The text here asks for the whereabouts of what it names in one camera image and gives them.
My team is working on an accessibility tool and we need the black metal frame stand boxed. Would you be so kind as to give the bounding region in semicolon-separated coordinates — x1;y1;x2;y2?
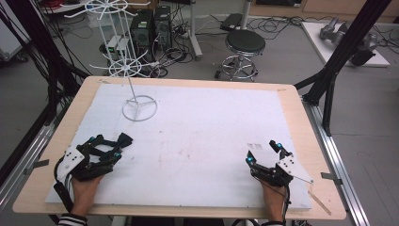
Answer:
0;0;90;126
294;0;393;137

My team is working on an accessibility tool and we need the grey table leg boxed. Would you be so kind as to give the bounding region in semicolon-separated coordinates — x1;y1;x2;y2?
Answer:
187;0;204;61

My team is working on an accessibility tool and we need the person's right hand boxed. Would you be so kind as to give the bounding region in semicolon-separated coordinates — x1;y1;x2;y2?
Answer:
261;179;288;223

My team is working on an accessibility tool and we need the white foam mat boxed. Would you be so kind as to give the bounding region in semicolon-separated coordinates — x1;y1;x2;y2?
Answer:
44;82;314;212

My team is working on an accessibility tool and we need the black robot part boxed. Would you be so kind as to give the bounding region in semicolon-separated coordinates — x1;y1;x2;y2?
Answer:
348;32;380;68

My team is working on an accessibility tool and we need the white floor board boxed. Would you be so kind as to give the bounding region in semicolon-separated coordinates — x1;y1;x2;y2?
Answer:
300;21;391;69

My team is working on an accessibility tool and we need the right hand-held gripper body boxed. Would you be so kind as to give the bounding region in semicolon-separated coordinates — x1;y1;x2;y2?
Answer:
249;153;315;189

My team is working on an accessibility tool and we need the grey metal bracket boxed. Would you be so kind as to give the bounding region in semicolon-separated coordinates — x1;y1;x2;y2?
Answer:
320;171;343;186
23;159;51;176

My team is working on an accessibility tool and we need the black round stool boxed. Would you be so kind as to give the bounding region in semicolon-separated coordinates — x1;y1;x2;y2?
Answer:
214;28;267;83

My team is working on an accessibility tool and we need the aluminium rail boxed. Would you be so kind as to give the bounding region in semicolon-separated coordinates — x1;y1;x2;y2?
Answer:
0;106;70;215
301;97;372;226

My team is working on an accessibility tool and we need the tangle of floor cables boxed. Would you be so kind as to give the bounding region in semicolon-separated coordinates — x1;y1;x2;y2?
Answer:
244;14;333;41

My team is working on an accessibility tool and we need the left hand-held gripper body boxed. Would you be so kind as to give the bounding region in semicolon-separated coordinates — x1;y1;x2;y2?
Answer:
56;144;115;183

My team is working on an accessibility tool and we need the grey robot part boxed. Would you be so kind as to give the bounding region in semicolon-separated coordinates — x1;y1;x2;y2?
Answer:
319;16;350;47

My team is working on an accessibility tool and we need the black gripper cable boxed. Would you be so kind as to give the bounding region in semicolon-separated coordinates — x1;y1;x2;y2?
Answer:
52;155;75;215
280;184;293;224

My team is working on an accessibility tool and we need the white wire display rack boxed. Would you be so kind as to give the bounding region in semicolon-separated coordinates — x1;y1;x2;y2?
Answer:
63;0;160;123

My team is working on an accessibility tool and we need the thin wooden stick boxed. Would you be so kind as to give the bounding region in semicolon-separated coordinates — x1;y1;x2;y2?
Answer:
308;189;333;217

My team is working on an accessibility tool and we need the small grey power supply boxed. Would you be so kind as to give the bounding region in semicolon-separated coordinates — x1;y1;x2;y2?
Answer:
106;35;131;62

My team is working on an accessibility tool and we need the person's left hand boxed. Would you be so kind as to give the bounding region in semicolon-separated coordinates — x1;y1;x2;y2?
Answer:
71;174;105;218

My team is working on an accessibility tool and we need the black computer tower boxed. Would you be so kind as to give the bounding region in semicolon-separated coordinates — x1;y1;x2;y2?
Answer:
129;8;156;62
153;5;173;52

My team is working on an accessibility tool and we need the flat black box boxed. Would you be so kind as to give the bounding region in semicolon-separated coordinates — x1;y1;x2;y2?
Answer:
219;12;245;32

